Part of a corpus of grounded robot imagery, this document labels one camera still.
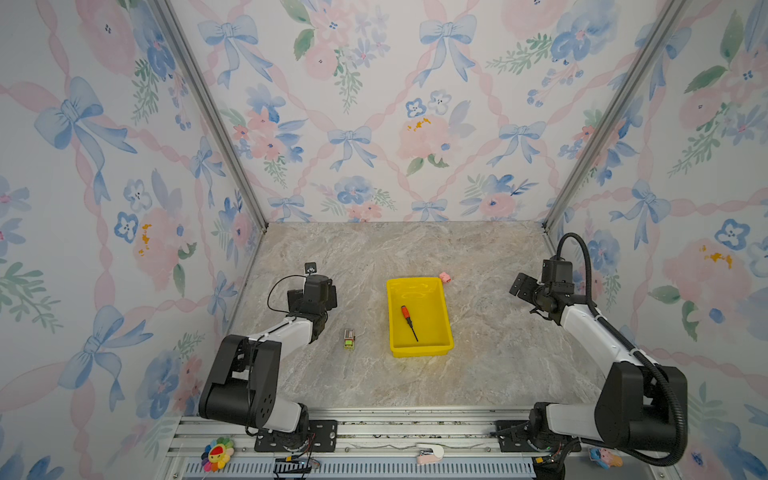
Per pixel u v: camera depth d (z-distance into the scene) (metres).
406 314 0.95
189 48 0.76
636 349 0.63
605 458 0.69
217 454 0.70
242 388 0.44
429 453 0.70
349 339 0.88
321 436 0.75
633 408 0.43
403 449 0.73
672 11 0.69
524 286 0.82
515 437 0.73
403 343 0.89
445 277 1.03
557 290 0.68
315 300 0.72
